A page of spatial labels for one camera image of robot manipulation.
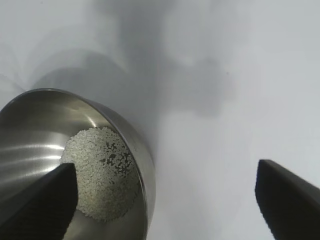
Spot stainless steel mixing bowl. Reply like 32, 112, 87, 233
0, 87, 157, 240

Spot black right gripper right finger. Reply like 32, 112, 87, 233
254, 159, 320, 240

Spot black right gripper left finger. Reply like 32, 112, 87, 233
0, 162, 79, 240

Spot white rice grains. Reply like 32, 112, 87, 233
60, 126, 141, 223

